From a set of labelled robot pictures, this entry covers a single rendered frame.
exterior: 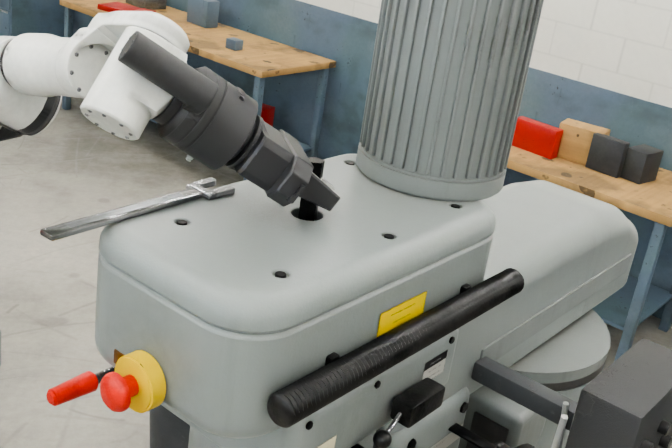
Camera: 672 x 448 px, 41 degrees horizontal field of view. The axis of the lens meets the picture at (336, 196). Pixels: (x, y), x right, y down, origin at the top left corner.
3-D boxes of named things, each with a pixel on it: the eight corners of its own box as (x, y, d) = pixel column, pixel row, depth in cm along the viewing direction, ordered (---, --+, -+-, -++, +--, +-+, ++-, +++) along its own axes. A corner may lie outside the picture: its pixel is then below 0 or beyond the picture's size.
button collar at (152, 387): (149, 424, 88) (153, 372, 86) (111, 396, 91) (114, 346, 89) (165, 416, 90) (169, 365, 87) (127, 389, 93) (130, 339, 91)
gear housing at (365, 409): (285, 501, 95) (296, 423, 91) (139, 396, 109) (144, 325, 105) (453, 387, 120) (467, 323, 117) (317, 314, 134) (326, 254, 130)
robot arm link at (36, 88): (131, 61, 102) (40, 55, 115) (59, 17, 95) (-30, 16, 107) (97, 146, 100) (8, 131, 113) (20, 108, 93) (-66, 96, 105)
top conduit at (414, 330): (290, 435, 83) (294, 404, 81) (257, 414, 85) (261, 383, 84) (522, 297, 116) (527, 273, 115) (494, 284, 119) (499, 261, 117)
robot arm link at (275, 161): (254, 185, 106) (170, 132, 101) (302, 121, 104) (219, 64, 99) (273, 230, 95) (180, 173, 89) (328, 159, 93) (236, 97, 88)
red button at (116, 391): (118, 422, 86) (120, 388, 85) (93, 403, 88) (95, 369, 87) (145, 410, 88) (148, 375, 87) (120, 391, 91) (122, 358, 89)
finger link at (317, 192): (325, 213, 101) (282, 185, 99) (342, 191, 101) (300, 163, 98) (328, 219, 100) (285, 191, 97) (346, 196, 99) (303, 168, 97)
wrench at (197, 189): (57, 246, 86) (58, 238, 86) (33, 231, 88) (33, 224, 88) (234, 193, 104) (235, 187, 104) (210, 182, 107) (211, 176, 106)
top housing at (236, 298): (235, 466, 84) (253, 319, 78) (70, 347, 98) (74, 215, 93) (487, 316, 119) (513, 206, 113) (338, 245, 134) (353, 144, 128)
